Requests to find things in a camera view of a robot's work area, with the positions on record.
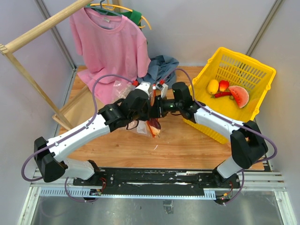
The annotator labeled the wooden clothes rack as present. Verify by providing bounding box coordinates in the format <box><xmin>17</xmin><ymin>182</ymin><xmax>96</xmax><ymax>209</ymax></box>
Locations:
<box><xmin>0</xmin><ymin>0</ymin><xmax>122</xmax><ymax>131</ymax></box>

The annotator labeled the blue crumpled cloth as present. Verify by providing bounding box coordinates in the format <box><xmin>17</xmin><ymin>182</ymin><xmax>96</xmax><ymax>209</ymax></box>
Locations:
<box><xmin>137</xmin><ymin>55</ymin><xmax>179</xmax><ymax>89</ymax></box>

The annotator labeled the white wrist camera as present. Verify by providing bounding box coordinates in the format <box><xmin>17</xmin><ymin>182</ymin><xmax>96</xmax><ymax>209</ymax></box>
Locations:
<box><xmin>136</xmin><ymin>82</ymin><xmax>150</xmax><ymax>96</ymax></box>
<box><xmin>156</xmin><ymin>82</ymin><xmax>168</xmax><ymax>98</ymax></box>

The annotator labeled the yellow lemon toy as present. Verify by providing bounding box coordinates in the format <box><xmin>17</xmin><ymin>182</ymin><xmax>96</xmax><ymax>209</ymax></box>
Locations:
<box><xmin>207</xmin><ymin>79</ymin><xmax>219</xmax><ymax>95</ymax></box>

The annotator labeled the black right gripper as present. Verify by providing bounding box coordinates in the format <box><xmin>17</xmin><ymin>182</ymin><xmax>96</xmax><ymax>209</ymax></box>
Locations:
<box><xmin>150</xmin><ymin>95</ymin><xmax>182</xmax><ymax>119</ymax></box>

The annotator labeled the pink t-shirt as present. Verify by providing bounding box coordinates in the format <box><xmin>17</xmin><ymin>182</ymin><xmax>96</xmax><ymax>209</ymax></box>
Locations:
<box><xmin>69</xmin><ymin>7</ymin><xmax>150</xmax><ymax>104</ymax></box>

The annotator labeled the yellow plastic shopping basket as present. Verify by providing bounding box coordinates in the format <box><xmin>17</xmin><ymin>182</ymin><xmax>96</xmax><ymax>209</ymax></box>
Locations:
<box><xmin>182</xmin><ymin>46</ymin><xmax>277</xmax><ymax>145</ymax></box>

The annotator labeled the red chili pepper toy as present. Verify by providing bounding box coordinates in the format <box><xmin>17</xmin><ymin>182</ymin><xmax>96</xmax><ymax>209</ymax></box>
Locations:
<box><xmin>211</xmin><ymin>92</ymin><xmax>232</xmax><ymax>98</ymax></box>

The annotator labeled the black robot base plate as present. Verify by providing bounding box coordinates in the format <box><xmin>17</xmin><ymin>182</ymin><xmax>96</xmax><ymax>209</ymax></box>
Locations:
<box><xmin>73</xmin><ymin>167</ymin><xmax>240</xmax><ymax>196</ymax></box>

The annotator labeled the green shirt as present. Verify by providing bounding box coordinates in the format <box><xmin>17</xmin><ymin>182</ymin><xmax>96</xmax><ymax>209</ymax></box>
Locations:
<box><xmin>121</xmin><ymin>10</ymin><xmax>142</xmax><ymax>30</ymax></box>

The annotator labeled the grey clothes hanger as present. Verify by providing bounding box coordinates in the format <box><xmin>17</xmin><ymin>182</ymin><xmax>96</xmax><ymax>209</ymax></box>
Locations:
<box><xmin>84</xmin><ymin>0</ymin><xmax>122</xmax><ymax>17</ymax></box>

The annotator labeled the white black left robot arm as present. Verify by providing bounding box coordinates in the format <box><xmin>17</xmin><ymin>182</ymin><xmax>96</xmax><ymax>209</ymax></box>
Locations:
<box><xmin>35</xmin><ymin>87</ymin><xmax>150</xmax><ymax>186</ymax></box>

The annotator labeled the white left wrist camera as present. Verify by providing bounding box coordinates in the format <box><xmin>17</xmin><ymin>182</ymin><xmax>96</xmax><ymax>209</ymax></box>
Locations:
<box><xmin>136</xmin><ymin>82</ymin><xmax>150</xmax><ymax>96</ymax></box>

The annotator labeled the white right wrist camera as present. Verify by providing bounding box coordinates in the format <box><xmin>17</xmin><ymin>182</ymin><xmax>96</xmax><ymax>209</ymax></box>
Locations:
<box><xmin>156</xmin><ymin>82</ymin><xmax>168</xmax><ymax>98</ymax></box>

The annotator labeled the yellow clothes hanger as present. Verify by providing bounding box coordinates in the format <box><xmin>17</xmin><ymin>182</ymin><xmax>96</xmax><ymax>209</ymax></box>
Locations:
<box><xmin>87</xmin><ymin>3</ymin><xmax>152</xmax><ymax>30</ymax></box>

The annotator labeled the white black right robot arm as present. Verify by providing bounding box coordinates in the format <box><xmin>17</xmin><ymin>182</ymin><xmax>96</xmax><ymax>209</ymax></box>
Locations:
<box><xmin>150</xmin><ymin>82</ymin><xmax>268</xmax><ymax>188</ymax></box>

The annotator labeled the clear orange zip top bag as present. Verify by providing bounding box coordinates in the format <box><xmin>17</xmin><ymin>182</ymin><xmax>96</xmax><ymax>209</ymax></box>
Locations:
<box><xmin>112</xmin><ymin>81</ymin><xmax>161</xmax><ymax>138</ymax></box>

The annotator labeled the watermelon slice toy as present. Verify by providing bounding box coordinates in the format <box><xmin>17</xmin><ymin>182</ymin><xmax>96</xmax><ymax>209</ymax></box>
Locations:
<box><xmin>228</xmin><ymin>85</ymin><xmax>249</xmax><ymax>108</ymax></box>

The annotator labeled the red yellow mango toy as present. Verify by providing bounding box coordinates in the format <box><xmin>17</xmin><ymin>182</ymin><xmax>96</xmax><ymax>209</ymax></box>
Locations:
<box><xmin>219</xmin><ymin>80</ymin><xmax>230</xmax><ymax>92</ymax></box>

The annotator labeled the aluminium rail frame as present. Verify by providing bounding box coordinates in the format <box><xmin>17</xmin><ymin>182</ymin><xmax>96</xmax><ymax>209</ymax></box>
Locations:
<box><xmin>18</xmin><ymin>167</ymin><xmax>297</xmax><ymax>225</ymax></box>

